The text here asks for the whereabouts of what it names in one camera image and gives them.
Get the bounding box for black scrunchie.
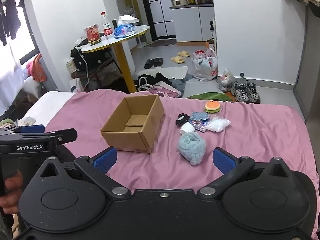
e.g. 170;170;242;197
175;113;190;127

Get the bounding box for white floor mat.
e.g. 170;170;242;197
132;66;189;81

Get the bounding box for beige cloth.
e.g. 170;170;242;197
18;116;36;127

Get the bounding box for person's left hand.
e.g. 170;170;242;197
0;169;25;215

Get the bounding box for white cable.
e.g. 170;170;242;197
74;39;90;91

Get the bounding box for hamburger plush toy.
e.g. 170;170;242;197
204;100;221;114

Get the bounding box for purple tissue pack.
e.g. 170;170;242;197
191;120;209;132

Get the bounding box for round white table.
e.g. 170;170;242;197
80;25;150;93

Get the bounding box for white tissue box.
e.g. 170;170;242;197
117;15;139;26

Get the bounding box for pink bed sheet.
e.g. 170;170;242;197
43;88;320;240

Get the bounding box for white tissue packet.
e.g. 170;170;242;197
180;122;196;134

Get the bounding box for white shopping bag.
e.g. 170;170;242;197
192;48;219;81

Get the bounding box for white cabinet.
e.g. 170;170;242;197
170;4;215;43

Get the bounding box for white bedding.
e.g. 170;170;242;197
24;91;76;128

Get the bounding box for black polka-dot bag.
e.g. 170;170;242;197
70;45;103;73

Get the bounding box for pink printed cushion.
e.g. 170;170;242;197
138;81;183;99

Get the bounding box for orange cloth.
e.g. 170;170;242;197
29;53;47;83

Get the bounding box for white paper bag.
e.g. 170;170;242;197
68;78;84;93

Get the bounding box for black hoodie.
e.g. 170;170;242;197
137;72;173;91

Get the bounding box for blue plastic bag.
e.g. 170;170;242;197
113;23;137;39

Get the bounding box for grey furry rug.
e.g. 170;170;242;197
169;73;193;98

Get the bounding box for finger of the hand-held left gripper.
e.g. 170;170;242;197
47;128;77;145
0;124;46;136

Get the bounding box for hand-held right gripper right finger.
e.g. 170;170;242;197
197;147;291;201

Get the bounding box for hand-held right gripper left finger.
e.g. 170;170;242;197
39;147;132;201

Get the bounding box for clear water bottle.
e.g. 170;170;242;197
101;11;114;40

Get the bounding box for brown cardboard box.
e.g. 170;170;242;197
100;94;166;154

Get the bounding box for light blue fluffy towel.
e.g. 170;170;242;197
177;132;207;167

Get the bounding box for green leaf mat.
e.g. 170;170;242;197
186;92;237;103

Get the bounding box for clothes at window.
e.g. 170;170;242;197
0;0;22;47

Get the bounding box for clear plastic bag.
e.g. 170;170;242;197
217;68;236;92

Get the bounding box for red snack bag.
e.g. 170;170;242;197
85;24;102;46

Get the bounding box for clear bag white contents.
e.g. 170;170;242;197
205;116;232;133

